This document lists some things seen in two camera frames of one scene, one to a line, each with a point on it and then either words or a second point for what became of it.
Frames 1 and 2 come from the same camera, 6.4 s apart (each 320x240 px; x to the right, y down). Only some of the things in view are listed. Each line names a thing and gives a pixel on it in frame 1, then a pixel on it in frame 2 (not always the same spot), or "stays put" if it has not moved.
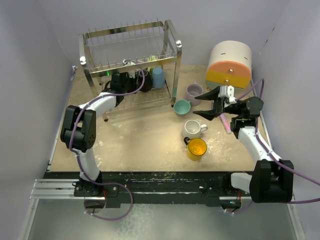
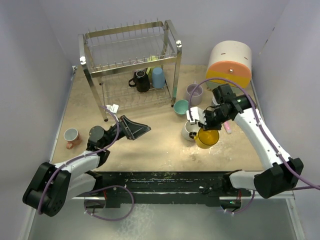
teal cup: [182, 107] stays put
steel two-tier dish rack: [134, 67] stays put
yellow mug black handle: [196, 147] -> [205, 139]
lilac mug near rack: [193, 90] stays put
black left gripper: [133, 81] -> [133, 130]
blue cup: [158, 78] stays put
